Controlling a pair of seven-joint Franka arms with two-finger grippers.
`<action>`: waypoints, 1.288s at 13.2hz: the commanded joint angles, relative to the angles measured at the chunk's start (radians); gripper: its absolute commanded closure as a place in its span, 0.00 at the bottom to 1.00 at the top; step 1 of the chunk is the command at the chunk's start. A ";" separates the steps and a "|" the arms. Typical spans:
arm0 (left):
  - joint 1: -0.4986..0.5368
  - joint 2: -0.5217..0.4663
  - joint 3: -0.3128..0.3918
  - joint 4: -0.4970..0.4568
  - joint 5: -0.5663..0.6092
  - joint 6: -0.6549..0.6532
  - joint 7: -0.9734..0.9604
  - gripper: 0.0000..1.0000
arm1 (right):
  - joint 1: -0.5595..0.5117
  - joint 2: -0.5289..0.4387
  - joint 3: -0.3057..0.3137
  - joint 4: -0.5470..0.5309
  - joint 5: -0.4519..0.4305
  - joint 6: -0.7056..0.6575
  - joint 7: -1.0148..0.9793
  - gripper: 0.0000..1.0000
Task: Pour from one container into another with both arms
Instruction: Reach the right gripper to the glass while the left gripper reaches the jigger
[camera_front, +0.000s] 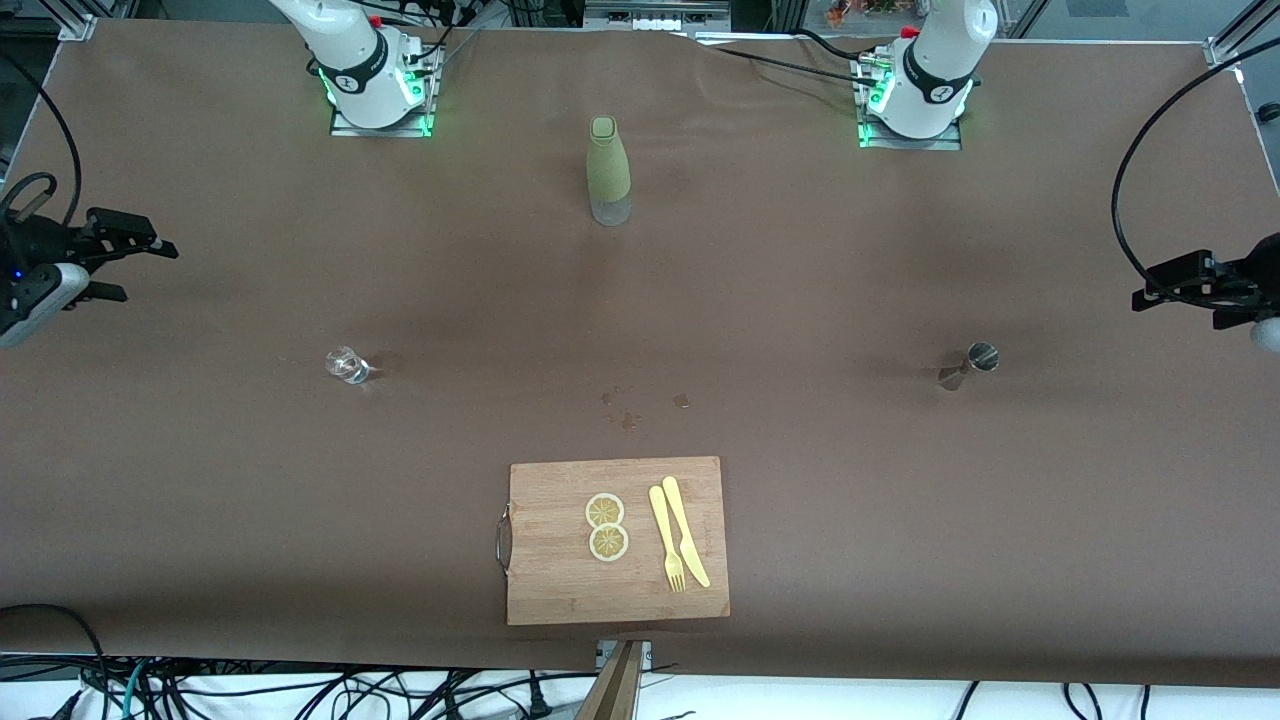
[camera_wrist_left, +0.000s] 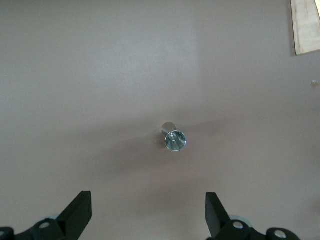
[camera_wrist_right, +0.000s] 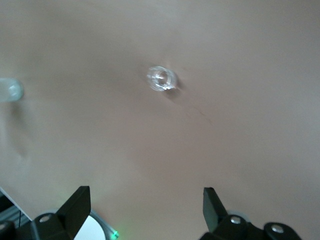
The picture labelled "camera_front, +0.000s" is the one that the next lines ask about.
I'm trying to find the thick black floor cable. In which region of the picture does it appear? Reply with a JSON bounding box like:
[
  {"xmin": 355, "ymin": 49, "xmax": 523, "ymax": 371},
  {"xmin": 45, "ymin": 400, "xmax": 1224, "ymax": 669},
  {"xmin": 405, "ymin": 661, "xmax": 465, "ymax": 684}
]
[{"xmin": 0, "ymin": 602, "xmax": 111, "ymax": 720}]

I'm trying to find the grey metal equipment box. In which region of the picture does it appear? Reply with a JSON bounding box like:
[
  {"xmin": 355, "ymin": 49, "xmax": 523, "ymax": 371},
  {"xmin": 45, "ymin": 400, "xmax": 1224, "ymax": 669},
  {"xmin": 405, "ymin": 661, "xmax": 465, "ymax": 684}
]
[{"xmin": 583, "ymin": 0, "xmax": 733, "ymax": 33}]

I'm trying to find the aluminium frame profile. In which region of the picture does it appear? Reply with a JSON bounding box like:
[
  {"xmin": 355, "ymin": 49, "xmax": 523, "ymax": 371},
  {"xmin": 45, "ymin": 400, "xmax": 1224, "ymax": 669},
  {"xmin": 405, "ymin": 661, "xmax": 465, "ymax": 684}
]
[
  {"xmin": 1204, "ymin": 0, "xmax": 1280, "ymax": 69},
  {"xmin": 55, "ymin": 0, "xmax": 99, "ymax": 43}
]

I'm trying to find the wooden cutting board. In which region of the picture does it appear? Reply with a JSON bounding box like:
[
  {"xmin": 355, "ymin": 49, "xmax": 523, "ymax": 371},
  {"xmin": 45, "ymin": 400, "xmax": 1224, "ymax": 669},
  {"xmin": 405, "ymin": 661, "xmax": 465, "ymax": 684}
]
[{"xmin": 496, "ymin": 456, "xmax": 732, "ymax": 628}]

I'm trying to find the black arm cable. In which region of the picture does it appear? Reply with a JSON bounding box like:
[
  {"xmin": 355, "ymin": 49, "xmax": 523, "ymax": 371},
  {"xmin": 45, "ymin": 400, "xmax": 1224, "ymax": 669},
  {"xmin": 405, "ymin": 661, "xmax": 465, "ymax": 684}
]
[
  {"xmin": 0, "ymin": 50, "xmax": 83, "ymax": 229},
  {"xmin": 1112, "ymin": 40, "xmax": 1280, "ymax": 303}
]

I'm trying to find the steel measuring jigger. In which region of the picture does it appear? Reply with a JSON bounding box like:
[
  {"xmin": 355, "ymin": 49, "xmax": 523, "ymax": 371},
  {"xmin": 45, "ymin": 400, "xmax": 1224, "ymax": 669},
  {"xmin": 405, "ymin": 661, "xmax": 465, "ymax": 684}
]
[{"xmin": 937, "ymin": 341, "xmax": 1001, "ymax": 392}]

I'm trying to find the black cable on cloth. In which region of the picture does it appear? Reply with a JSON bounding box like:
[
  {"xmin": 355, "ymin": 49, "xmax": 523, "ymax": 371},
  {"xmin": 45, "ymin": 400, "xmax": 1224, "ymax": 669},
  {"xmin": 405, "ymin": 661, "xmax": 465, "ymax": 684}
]
[{"xmin": 690, "ymin": 28, "xmax": 891, "ymax": 89}]

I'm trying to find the brown table cloth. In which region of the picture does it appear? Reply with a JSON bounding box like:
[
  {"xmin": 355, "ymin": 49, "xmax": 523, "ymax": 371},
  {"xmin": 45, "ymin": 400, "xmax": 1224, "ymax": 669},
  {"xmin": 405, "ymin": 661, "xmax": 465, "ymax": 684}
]
[{"xmin": 0, "ymin": 18, "xmax": 1280, "ymax": 689}]

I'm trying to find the wooden post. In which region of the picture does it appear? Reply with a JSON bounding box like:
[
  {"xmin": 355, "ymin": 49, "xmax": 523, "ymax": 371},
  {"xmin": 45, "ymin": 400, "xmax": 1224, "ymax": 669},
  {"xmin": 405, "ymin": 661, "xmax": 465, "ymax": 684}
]
[{"xmin": 578, "ymin": 640, "xmax": 647, "ymax": 720}]

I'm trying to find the yellow plastic fork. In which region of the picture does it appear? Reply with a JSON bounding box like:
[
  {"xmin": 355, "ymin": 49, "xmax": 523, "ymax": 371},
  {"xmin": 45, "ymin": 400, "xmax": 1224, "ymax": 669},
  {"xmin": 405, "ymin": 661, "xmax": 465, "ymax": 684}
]
[{"xmin": 648, "ymin": 485, "xmax": 689, "ymax": 594}]

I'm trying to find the green sleeved glass bottle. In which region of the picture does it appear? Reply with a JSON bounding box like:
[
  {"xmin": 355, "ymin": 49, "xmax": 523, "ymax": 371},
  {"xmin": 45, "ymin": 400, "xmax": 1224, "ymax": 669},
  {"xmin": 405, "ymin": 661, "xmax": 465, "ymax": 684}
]
[{"xmin": 586, "ymin": 116, "xmax": 634, "ymax": 228}]

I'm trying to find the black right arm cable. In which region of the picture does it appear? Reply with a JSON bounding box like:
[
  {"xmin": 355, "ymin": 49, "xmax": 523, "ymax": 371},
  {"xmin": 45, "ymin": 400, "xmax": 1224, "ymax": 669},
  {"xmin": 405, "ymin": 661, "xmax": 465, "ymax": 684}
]
[{"xmin": 0, "ymin": 50, "xmax": 83, "ymax": 229}]

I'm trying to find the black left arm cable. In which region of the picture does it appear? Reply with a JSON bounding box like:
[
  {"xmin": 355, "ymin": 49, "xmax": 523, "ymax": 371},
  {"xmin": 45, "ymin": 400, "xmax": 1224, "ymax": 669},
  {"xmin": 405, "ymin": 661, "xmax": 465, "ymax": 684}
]
[{"xmin": 1112, "ymin": 40, "xmax": 1280, "ymax": 303}]

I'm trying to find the clear glass cup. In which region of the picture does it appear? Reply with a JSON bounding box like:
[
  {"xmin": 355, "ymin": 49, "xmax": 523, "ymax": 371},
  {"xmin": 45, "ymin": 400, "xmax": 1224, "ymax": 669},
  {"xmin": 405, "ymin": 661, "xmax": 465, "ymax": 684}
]
[{"xmin": 324, "ymin": 345, "xmax": 372, "ymax": 387}]

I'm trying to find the yellow plastic knife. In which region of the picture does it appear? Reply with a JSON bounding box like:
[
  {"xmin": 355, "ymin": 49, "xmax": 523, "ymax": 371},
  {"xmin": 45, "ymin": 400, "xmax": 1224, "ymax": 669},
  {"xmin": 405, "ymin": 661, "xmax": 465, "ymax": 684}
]
[{"xmin": 661, "ymin": 476, "xmax": 713, "ymax": 590}]

